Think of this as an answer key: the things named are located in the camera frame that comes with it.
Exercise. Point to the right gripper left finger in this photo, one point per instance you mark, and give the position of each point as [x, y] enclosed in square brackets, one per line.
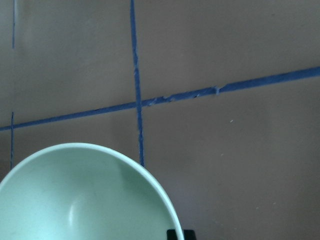
[171, 234]

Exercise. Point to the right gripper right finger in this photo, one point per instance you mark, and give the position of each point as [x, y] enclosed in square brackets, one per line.
[189, 234]

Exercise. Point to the green bowl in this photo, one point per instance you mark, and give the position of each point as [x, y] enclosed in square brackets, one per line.
[82, 191]

